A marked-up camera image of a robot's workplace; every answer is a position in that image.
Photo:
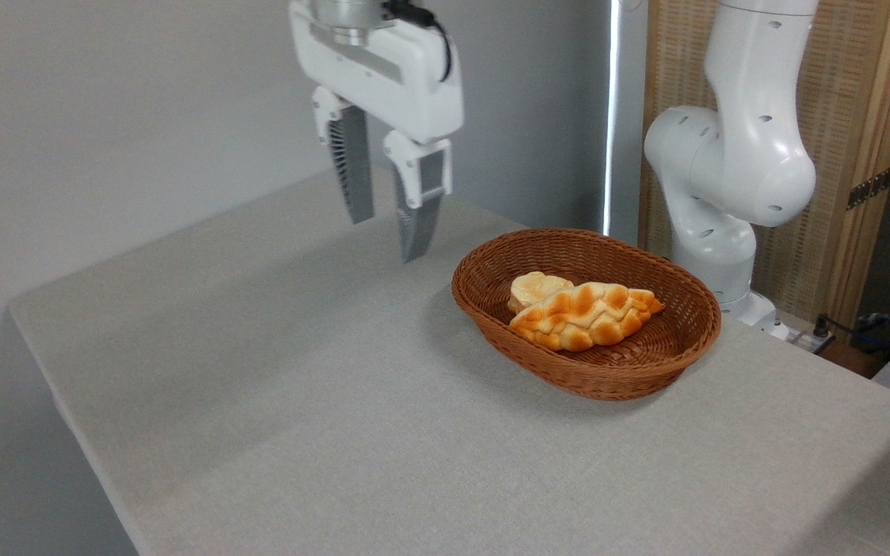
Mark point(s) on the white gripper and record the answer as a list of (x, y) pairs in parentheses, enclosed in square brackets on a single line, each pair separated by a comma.
[(406, 85)]

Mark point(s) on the long braided bread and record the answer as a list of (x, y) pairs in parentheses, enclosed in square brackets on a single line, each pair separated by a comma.
[(584, 316)]

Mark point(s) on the small round bread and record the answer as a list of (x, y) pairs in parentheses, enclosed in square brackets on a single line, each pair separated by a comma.
[(534, 287)]

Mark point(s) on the brown wicker basket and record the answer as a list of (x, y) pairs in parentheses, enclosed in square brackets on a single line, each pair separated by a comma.
[(630, 371)]

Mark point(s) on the vertical white light strip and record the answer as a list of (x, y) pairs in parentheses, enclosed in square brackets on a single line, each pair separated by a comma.
[(610, 116)]

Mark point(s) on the grey tablecloth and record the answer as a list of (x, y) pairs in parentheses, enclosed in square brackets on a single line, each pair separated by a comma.
[(414, 448)]

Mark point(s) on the wooden woven folding screen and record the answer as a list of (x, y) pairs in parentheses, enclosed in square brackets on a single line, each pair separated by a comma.
[(854, 100)]

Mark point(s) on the metal screen hinge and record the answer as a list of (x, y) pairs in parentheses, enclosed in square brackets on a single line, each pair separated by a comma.
[(870, 188)]

